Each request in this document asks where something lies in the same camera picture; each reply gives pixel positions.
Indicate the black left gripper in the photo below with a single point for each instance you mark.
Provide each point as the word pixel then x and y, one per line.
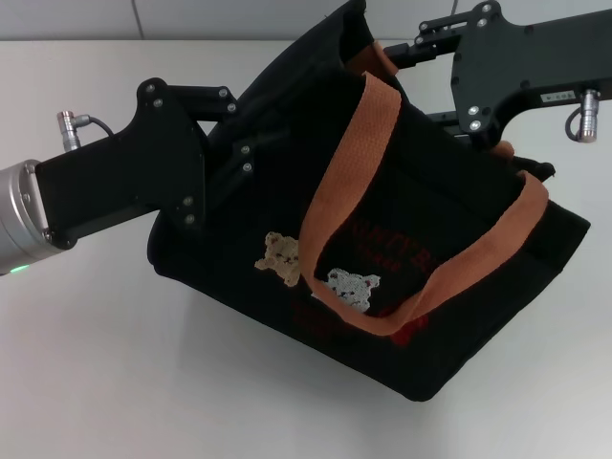
pixel 143 167

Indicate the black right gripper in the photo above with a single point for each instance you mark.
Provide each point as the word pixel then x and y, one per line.
pixel 507 67

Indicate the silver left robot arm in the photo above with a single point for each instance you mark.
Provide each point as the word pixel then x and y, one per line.
pixel 19 225

